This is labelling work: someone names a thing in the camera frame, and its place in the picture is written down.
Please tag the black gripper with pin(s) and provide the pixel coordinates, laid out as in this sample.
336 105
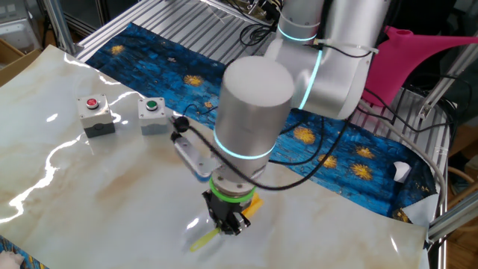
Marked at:
224 209

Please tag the yellow sponge brush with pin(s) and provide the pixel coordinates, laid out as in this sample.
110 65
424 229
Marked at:
254 207

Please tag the glossy marble pattern sheet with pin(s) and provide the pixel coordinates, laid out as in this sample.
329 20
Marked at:
112 205

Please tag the green push button box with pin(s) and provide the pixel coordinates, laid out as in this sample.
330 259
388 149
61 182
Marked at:
152 119

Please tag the red push button box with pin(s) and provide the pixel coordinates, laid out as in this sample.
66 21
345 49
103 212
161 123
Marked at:
95 119

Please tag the blue starry painting cloth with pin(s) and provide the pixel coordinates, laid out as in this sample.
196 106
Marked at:
149 63

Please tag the pink fluffy cloth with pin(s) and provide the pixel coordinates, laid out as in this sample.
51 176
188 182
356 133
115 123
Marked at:
7 261

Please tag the pink plastic watering can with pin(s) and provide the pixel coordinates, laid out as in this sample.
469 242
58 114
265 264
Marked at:
396 74

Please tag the open cardboard box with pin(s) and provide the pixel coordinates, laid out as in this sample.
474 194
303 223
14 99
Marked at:
18 67

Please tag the aluminium diagonal brace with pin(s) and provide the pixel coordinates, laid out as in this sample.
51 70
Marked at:
444 82

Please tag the clear plastic storage box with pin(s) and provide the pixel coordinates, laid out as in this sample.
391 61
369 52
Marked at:
16 30

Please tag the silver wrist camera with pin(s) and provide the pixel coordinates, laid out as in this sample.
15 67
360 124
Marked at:
194 157

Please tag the aluminium frame profile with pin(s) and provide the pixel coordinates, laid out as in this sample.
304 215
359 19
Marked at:
455 220

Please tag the aluminium frame post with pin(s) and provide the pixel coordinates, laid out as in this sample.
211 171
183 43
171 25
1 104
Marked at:
59 26

